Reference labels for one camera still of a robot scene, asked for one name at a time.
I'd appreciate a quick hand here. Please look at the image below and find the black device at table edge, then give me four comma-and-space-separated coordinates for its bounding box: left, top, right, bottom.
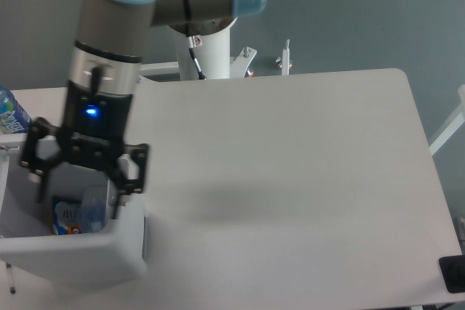
439, 255, 465, 294

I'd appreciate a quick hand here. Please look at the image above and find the blue snack packet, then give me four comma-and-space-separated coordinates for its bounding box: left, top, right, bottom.
52, 195, 82, 235

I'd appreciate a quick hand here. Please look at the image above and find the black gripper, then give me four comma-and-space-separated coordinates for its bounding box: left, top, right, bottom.
20, 65, 150, 219

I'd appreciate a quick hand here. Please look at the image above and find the clear plastic bottle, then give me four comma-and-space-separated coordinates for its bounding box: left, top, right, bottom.
80, 187, 107, 233

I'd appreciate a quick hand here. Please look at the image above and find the white frame leg right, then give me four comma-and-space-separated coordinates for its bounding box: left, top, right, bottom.
429, 84, 464, 156

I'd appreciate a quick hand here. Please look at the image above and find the white trash can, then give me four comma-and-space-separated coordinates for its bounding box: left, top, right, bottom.
1, 134, 147, 284

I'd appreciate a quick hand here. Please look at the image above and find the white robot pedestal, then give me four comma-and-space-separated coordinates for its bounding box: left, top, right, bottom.
137, 15, 258, 82

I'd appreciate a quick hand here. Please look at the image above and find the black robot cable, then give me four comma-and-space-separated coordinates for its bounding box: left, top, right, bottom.
185, 23, 208, 81

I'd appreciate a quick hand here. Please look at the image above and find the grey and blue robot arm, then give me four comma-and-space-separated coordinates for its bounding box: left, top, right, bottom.
19, 0, 267, 201

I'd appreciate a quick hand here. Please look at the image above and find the blue labelled water bottle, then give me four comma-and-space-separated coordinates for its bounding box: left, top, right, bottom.
1, 86, 31, 134

